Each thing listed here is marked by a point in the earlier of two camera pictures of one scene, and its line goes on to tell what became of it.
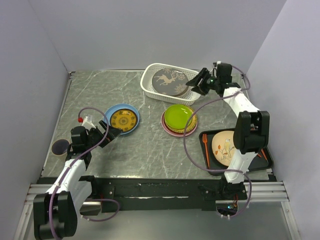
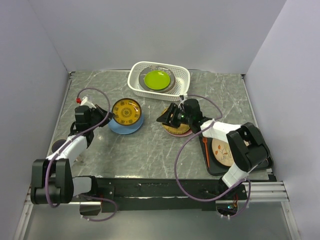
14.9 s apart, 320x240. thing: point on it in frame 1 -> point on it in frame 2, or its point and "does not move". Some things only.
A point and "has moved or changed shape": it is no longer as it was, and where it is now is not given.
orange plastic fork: (205, 139) does not move
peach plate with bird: (223, 147) does not move
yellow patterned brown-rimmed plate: (125, 119) has moved or changed shape
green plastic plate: (176, 116) has moved or changed shape
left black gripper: (112, 133) -> (103, 113)
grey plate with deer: (170, 81) -> (144, 71)
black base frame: (130, 194) does not move
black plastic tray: (263, 160) does not move
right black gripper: (204, 74) -> (165, 118)
